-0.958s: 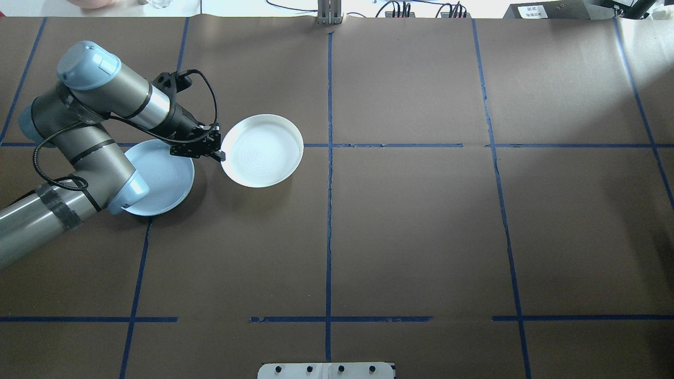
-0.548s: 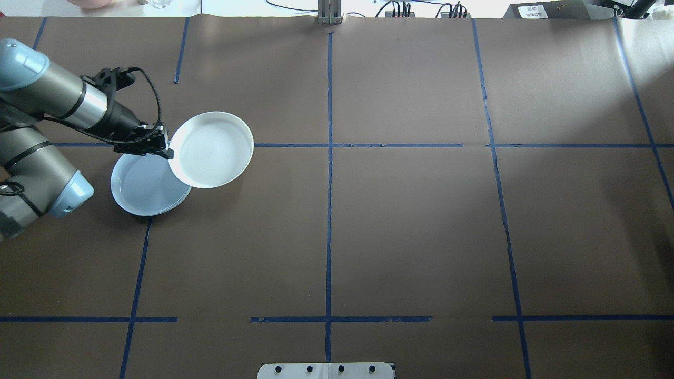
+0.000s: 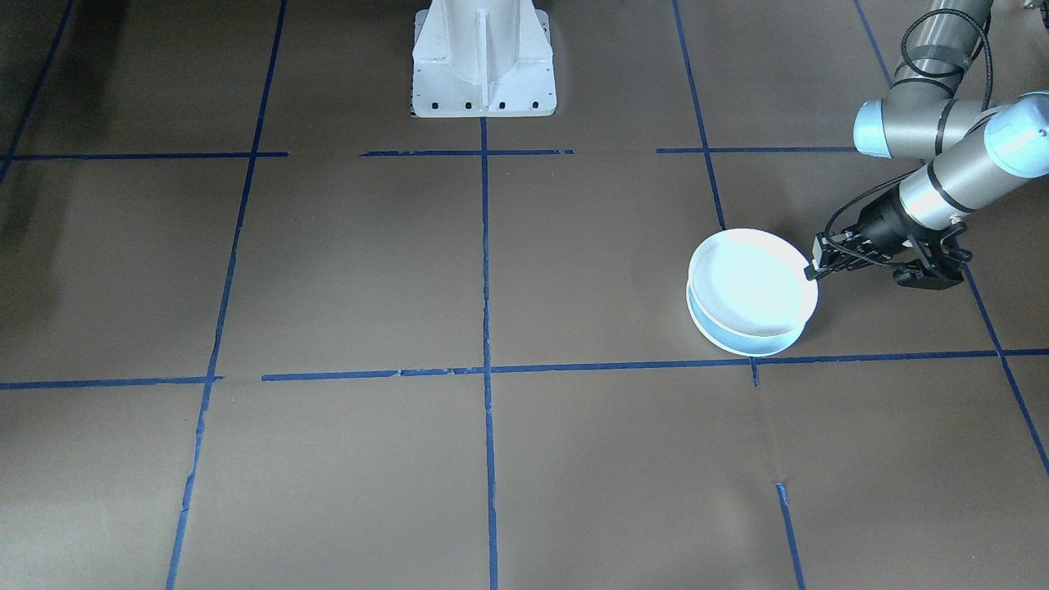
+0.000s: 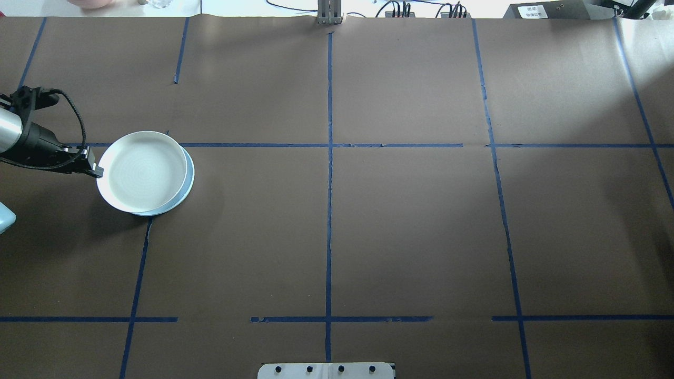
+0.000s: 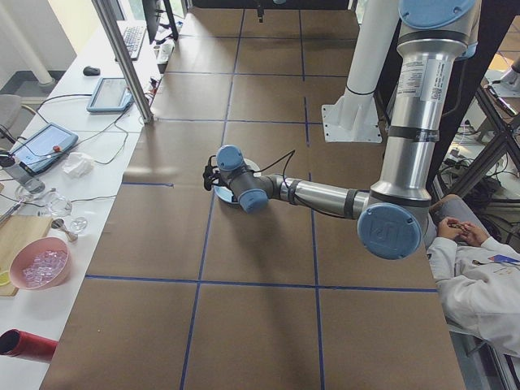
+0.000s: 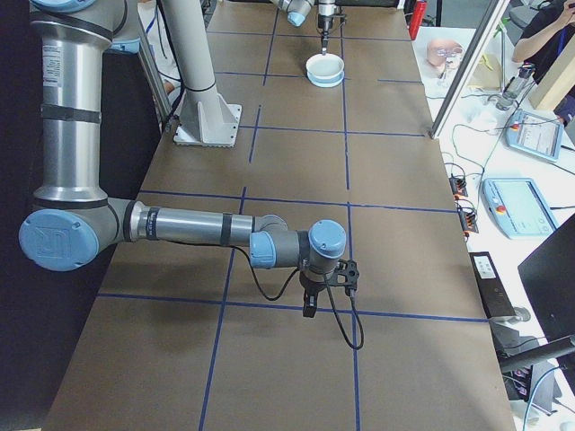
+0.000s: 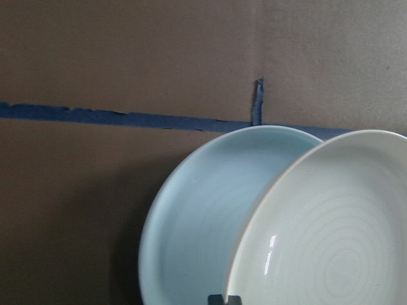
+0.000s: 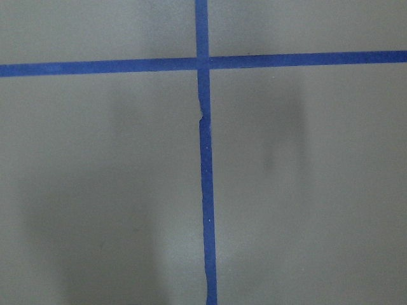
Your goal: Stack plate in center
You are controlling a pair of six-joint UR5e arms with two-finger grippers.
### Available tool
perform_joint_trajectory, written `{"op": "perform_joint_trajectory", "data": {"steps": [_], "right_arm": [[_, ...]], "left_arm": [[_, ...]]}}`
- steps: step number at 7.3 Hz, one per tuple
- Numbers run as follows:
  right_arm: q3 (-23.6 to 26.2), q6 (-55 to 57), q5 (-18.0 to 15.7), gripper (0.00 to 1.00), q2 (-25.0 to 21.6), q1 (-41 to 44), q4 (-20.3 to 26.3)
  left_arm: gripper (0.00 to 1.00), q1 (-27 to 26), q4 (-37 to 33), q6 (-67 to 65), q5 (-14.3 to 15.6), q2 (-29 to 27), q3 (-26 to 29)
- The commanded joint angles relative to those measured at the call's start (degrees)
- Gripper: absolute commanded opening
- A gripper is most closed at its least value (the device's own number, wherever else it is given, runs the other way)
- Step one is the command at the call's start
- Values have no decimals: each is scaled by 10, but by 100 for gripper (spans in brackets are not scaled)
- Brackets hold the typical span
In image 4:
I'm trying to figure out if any aluminium frame post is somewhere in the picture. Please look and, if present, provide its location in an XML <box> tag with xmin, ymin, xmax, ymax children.
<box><xmin>316</xmin><ymin>0</ymin><xmax>344</xmax><ymax>26</ymax></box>

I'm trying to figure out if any white pillar base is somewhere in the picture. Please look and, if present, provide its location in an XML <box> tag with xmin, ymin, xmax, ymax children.
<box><xmin>257</xmin><ymin>362</ymin><xmax>397</xmax><ymax>379</ymax></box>

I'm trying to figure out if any black box with white label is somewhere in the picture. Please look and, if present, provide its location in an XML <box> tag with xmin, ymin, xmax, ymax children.
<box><xmin>503</xmin><ymin>2</ymin><xmax>603</xmax><ymax>20</ymax></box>

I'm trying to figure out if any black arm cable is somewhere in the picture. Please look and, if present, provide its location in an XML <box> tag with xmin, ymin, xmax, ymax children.
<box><xmin>0</xmin><ymin>88</ymin><xmax>89</xmax><ymax>172</ymax></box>

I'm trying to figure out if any light blue round plate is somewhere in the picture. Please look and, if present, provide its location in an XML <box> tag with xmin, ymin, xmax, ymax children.
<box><xmin>132</xmin><ymin>146</ymin><xmax>195</xmax><ymax>217</ymax></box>

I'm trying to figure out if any white round plate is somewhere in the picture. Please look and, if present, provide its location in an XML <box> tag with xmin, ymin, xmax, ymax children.
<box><xmin>96</xmin><ymin>131</ymin><xmax>189</xmax><ymax>214</ymax></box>

